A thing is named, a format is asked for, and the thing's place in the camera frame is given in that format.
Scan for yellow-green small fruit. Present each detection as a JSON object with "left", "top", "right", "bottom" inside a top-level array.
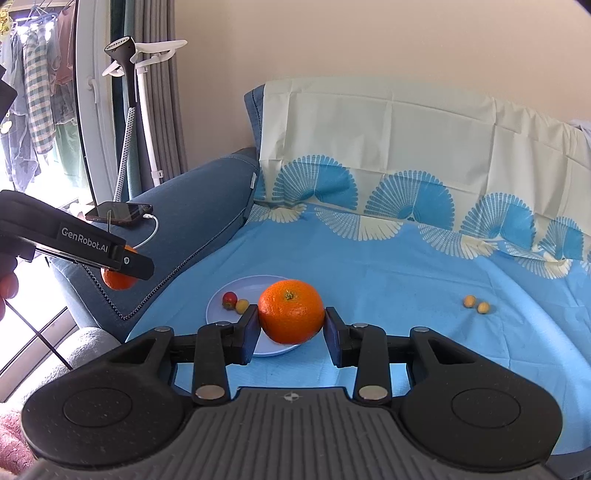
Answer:
[{"left": 235, "top": 299, "right": 249, "bottom": 315}]

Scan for yellow small fruit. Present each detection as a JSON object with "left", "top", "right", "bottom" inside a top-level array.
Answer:
[
  {"left": 463, "top": 295, "right": 477, "bottom": 308},
  {"left": 477, "top": 302, "right": 490, "bottom": 314}
]

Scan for light blue plastic plate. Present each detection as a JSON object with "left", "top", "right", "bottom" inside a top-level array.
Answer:
[{"left": 204, "top": 274, "right": 311, "bottom": 358}]

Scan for person's left hand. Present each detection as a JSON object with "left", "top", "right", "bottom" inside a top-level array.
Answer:
[{"left": 0, "top": 254, "right": 19, "bottom": 319}]

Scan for blue patterned cloth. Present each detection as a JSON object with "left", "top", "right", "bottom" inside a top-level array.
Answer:
[{"left": 132, "top": 78, "right": 590, "bottom": 454}]

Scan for blue sofa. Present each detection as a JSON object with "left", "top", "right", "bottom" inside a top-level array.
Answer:
[{"left": 48, "top": 89, "right": 270, "bottom": 342}]

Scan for black smartphone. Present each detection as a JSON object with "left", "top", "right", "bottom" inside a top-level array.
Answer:
[{"left": 85, "top": 201, "right": 153, "bottom": 226}]

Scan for red cherry tomato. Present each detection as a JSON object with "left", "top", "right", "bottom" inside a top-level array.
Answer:
[{"left": 221, "top": 291, "right": 238, "bottom": 310}]

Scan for pink fluffy rug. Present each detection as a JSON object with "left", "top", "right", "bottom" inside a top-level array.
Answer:
[{"left": 0, "top": 409, "right": 35, "bottom": 479}]

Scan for grey curtain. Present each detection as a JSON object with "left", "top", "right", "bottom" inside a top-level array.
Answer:
[{"left": 110, "top": 1, "right": 188, "bottom": 200}]

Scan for hanging clothes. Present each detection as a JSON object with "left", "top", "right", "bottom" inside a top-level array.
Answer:
[{"left": 1, "top": 1, "right": 91, "bottom": 206}]

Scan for orange mandarin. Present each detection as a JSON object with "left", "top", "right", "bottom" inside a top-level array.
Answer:
[
  {"left": 101, "top": 269, "right": 137, "bottom": 291},
  {"left": 257, "top": 279, "right": 325, "bottom": 345}
]

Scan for garment steamer stand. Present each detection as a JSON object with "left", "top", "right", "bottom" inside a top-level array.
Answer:
[{"left": 102, "top": 36, "right": 187, "bottom": 202}]

